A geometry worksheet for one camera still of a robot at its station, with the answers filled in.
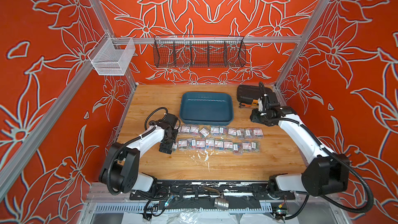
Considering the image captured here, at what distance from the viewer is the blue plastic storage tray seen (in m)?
0.97

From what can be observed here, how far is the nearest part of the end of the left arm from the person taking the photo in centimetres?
66

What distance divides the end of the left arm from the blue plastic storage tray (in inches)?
7.4
